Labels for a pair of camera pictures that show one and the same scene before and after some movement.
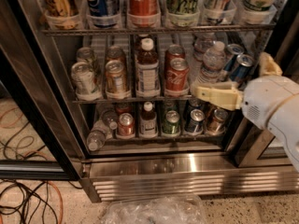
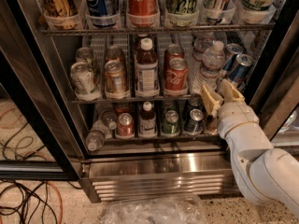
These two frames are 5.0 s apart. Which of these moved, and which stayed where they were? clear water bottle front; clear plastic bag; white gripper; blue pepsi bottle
Moved: white gripper
Stayed: clear water bottle front; blue pepsi bottle; clear plastic bag
